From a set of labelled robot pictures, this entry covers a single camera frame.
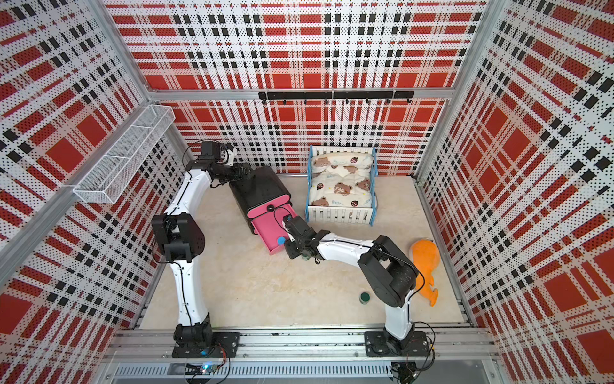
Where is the black pink drawer cabinet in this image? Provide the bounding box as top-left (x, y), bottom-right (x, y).
top-left (230, 166), bottom-right (292, 238)

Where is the pink drawer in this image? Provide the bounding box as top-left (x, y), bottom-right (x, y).
top-left (247, 203), bottom-right (297, 254)

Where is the dark green paint can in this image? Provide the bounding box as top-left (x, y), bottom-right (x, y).
top-left (359, 292), bottom-right (370, 305)

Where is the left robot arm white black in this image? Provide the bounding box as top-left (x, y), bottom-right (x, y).
top-left (151, 162), bottom-right (251, 359)

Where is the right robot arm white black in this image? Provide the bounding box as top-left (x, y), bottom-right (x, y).
top-left (281, 215), bottom-right (426, 356)

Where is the bear print blanket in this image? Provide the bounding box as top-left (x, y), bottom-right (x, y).
top-left (309, 152), bottom-right (374, 208)

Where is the blue white doll bed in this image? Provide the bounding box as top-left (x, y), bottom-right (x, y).
top-left (305, 146), bottom-right (378, 226)

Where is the orange plush whale toy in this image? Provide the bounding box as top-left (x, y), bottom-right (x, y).
top-left (410, 239), bottom-right (441, 307)

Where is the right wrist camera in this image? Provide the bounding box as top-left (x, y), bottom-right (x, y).
top-left (282, 214), bottom-right (294, 233)

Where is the black wall hook rail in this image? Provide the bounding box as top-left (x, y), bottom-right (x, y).
top-left (258, 91), bottom-right (416, 102)

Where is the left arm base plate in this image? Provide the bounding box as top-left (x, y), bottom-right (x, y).
top-left (172, 332), bottom-right (241, 359)

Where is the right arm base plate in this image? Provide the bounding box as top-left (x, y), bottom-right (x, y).
top-left (364, 331), bottom-right (430, 358)

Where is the white wire mesh shelf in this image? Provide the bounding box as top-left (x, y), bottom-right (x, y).
top-left (73, 104), bottom-right (175, 204)

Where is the aluminium mounting rail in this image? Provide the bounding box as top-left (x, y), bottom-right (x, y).
top-left (102, 326), bottom-right (500, 363)

